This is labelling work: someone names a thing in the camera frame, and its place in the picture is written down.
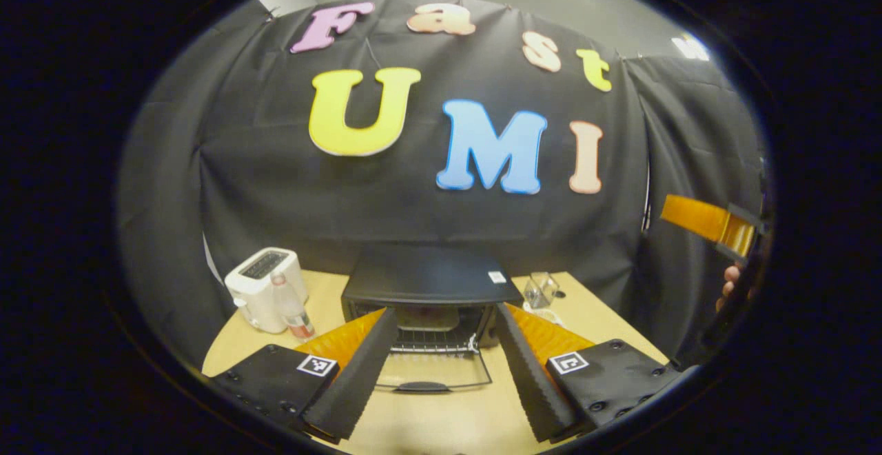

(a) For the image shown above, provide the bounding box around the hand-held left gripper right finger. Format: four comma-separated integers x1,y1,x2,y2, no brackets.
495,302,684,443

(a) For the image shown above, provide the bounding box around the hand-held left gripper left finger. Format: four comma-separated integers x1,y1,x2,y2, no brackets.
210,307,399,442

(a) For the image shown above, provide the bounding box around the black electric oven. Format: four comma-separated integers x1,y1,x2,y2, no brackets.
341,245,524,394

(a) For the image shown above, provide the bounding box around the small red label bottle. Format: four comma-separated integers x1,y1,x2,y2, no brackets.
271,270,316,340

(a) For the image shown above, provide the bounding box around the white toaster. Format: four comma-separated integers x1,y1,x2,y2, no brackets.
224,247,309,335

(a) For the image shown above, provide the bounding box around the small ceiling light panel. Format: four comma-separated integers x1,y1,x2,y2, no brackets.
672,33,710,61

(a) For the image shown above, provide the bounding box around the metal wire holder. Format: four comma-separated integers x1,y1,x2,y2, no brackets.
524,271,559,310

